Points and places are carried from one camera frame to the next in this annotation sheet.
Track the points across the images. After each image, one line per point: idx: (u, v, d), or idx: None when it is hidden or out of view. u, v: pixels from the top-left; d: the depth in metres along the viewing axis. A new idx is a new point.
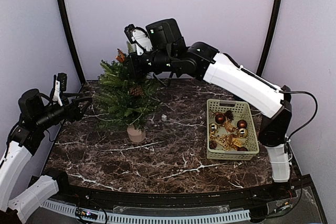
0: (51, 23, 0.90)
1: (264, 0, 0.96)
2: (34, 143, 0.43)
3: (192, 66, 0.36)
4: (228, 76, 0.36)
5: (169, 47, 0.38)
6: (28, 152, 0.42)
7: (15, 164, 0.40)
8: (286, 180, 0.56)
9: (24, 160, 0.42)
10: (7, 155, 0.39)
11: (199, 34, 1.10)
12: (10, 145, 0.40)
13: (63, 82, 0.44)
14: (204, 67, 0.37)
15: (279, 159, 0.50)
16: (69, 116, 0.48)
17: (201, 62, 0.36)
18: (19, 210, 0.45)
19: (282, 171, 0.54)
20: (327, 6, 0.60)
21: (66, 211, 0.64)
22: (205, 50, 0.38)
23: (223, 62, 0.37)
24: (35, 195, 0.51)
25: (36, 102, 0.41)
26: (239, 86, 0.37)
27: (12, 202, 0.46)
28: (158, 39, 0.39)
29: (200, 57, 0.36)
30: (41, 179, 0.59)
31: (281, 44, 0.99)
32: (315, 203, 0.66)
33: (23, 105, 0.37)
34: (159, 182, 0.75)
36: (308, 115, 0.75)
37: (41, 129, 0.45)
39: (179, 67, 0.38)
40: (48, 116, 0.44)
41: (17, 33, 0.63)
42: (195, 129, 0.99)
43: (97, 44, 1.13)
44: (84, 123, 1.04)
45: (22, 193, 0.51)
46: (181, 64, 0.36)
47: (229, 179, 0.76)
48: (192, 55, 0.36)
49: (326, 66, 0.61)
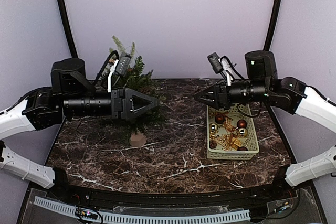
0: (51, 24, 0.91)
1: (263, 1, 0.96)
2: (50, 119, 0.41)
3: (286, 100, 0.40)
4: (325, 112, 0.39)
5: (269, 81, 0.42)
6: (29, 124, 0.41)
7: (9, 124, 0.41)
8: (292, 184, 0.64)
9: (23, 128, 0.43)
10: (15, 112, 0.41)
11: (199, 34, 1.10)
12: (24, 104, 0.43)
13: (123, 63, 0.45)
14: (296, 101, 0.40)
15: (323, 172, 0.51)
16: (108, 110, 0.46)
17: (296, 94, 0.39)
18: (3, 162, 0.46)
19: (300, 174, 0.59)
20: (325, 6, 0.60)
21: (66, 211, 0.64)
22: (295, 85, 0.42)
23: (312, 96, 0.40)
24: (29, 172, 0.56)
25: (69, 80, 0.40)
26: (313, 109, 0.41)
27: (12, 152, 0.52)
28: (259, 71, 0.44)
29: (294, 93, 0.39)
30: (50, 171, 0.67)
31: (281, 45, 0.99)
32: (316, 203, 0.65)
33: (54, 73, 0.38)
34: (159, 182, 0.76)
36: (313, 126, 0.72)
37: (69, 107, 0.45)
39: (275, 100, 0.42)
40: (84, 101, 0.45)
41: (18, 34, 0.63)
42: (195, 129, 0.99)
43: (97, 45, 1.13)
44: (84, 123, 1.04)
45: (33, 164, 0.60)
46: (278, 98, 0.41)
47: (229, 178, 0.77)
48: (285, 91, 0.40)
49: (326, 66, 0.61)
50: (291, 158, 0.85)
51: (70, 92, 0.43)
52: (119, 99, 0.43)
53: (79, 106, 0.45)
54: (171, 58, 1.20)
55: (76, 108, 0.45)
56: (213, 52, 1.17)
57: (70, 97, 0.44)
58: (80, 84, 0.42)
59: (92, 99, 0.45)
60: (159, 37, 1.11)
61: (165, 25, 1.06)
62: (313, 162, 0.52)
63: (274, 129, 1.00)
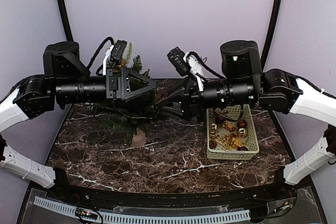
0: (50, 24, 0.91)
1: (263, 1, 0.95)
2: (42, 106, 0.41)
3: (284, 99, 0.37)
4: (324, 106, 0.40)
5: (258, 77, 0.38)
6: (22, 113, 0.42)
7: (4, 115, 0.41)
8: (294, 184, 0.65)
9: (18, 118, 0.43)
10: (6, 102, 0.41)
11: (199, 34, 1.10)
12: (13, 94, 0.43)
13: (118, 47, 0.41)
14: (293, 99, 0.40)
15: (317, 164, 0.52)
16: (104, 96, 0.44)
17: (292, 93, 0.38)
18: (4, 161, 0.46)
19: (298, 174, 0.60)
20: (325, 6, 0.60)
21: (66, 211, 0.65)
22: (286, 80, 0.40)
23: (310, 91, 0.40)
24: (30, 170, 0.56)
25: (62, 62, 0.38)
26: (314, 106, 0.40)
27: (14, 151, 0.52)
28: (242, 67, 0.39)
29: (290, 90, 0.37)
30: (51, 172, 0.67)
31: (282, 45, 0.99)
32: (316, 203, 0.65)
33: (48, 53, 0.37)
34: (159, 182, 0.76)
36: (313, 126, 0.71)
37: (61, 94, 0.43)
39: (269, 103, 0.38)
40: (76, 87, 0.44)
41: (19, 34, 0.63)
42: (195, 129, 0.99)
43: (97, 44, 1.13)
44: (84, 123, 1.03)
45: (34, 163, 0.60)
46: (274, 100, 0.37)
47: (229, 178, 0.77)
48: (280, 88, 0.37)
49: (326, 66, 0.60)
50: (292, 158, 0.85)
51: (63, 77, 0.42)
52: (115, 77, 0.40)
53: (72, 93, 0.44)
54: None
55: (70, 95, 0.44)
56: (213, 52, 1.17)
57: (64, 83, 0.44)
58: (73, 68, 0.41)
59: (85, 85, 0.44)
60: (158, 38, 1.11)
61: (165, 25, 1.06)
62: (309, 160, 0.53)
63: (274, 129, 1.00)
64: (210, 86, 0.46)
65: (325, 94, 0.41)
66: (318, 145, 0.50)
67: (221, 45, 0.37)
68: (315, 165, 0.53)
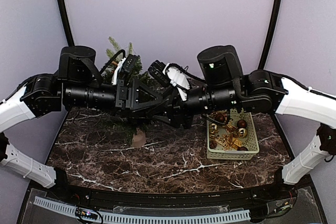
0: (51, 24, 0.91)
1: (263, 1, 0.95)
2: (51, 105, 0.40)
3: (268, 101, 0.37)
4: (312, 105, 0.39)
5: (238, 82, 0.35)
6: (28, 110, 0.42)
7: (9, 113, 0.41)
8: (292, 184, 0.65)
9: (23, 116, 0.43)
10: (12, 100, 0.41)
11: (199, 34, 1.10)
12: (20, 92, 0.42)
13: (130, 62, 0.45)
14: (278, 100, 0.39)
15: (312, 163, 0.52)
16: (112, 104, 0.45)
17: (276, 94, 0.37)
18: (6, 160, 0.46)
19: (296, 174, 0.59)
20: (325, 7, 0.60)
21: (66, 211, 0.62)
22: (271, 81, 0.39)
23: (295, 90, 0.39)
24: (31, 169, 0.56)
25: (77, 66, 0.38)
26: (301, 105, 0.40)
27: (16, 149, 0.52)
28: (220, 73, 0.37)
29: (275, 91, 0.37)
30: (51, 170, 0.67)
31: (282, 45, 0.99)
32: (315, 203, 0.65)
33: (65, 57, 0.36)
34: (159, 182, 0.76)
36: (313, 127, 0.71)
37: (70, 96, 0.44)
39: (253, 106, 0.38)
40: (86, 92, 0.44)
41: (18, 34, 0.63)
42: (195, 129, 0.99)
43: (97, 44, 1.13)
44: (84, 123, 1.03)
45: (34, 162, 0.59)
46: (256, 103, 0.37)
47: (229, 178, 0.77)
48: (264, 91, 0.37)
49: (326, 66, 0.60)
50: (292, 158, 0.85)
51: (76, 80, 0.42)
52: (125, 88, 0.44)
53: (81, 97, 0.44)
54: (171, 58, 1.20)
55: (78, 98, 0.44)
56: None
57: (75, 86, 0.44)
58: (88, 72, 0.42)
59: (95, 92, 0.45)
60: (158, 38, 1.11)
61: (165, 25, 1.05)
62: (304, 160, 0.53)
63: (274, 129, 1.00)
64: (193, 94, 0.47)
65: (313, 92, 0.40)
66: (312, 144, 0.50)
67: (200, 53, 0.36)
68: (310, 164, 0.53)
